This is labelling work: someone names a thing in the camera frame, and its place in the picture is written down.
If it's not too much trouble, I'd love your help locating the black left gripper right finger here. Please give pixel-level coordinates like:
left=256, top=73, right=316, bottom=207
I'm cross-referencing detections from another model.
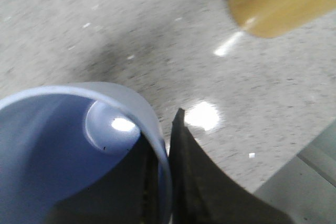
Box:
left=169, top=109, right=293, bottom=223

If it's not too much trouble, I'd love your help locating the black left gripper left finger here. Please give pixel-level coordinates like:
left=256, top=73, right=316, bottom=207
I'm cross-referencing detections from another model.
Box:
left=47, top=136, right=159, bottom=223

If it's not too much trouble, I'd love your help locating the blue plastic cup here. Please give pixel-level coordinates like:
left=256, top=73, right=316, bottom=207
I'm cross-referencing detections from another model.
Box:
left=1, top=82, right=172, bottom=223

